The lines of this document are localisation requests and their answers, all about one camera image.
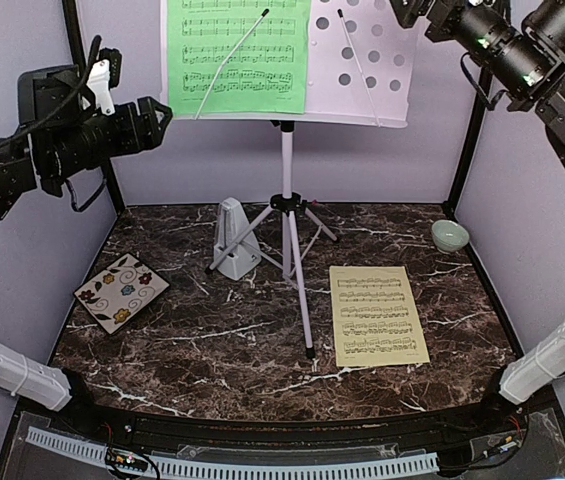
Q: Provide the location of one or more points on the white perforated music stand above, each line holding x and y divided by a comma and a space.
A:
359, 72

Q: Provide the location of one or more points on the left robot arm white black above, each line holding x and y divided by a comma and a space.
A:
68, 123

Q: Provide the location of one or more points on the right black frame post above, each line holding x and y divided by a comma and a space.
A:
483, 85

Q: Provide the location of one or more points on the left black frame post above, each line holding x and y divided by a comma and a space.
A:
73, 31

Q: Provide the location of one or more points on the floral square ceramic plate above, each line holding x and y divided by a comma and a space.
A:
118, 293

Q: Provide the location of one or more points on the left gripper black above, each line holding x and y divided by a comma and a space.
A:
151, 131

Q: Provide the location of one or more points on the white metronome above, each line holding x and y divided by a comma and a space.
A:
231, 221

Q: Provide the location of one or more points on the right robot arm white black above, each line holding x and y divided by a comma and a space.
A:
529, 62

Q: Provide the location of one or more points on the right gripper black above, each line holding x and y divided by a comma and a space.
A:
407, 11

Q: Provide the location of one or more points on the green sheet music page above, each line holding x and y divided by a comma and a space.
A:
236, 57

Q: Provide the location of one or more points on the black frame post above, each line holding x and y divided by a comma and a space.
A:
483, 85
73, 31

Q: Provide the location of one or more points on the pale green ceramic bowl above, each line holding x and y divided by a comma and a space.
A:
448, 236

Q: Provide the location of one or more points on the yellow sheet music page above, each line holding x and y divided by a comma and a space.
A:
375, 318

